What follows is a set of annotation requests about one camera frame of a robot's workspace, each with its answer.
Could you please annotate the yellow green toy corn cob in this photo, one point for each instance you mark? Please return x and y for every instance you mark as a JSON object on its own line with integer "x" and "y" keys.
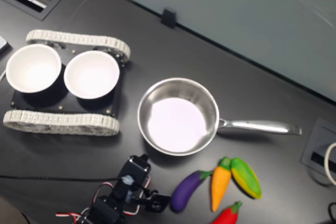
{"x": 245, "y": 178}

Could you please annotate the frosted glass partition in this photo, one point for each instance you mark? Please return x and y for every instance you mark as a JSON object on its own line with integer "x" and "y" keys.
{"x": 236, "y": 11}

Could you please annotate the black partition clamp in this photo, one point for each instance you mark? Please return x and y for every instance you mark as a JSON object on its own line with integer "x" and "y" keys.
{"x": 168, "y": 18}

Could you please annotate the red toy chilli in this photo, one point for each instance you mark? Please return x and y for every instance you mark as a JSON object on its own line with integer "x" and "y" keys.
{"x": 225, "y": 217}

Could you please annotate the small white-tracked vehicle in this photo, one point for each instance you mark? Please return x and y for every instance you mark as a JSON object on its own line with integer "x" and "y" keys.
{"x": 52, "y": 121}

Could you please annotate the purple toy aubergine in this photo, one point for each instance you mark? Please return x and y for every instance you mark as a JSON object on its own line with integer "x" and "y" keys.
{"x": 183, "y": 192}

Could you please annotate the orange toy carrot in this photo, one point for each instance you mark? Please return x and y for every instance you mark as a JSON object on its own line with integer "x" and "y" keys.
{"x": 220, "y": 187}

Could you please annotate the white bowl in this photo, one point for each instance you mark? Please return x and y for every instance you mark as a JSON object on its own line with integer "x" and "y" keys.
{"x": 34, "y": 69}
{"x": 92, "y": 74}

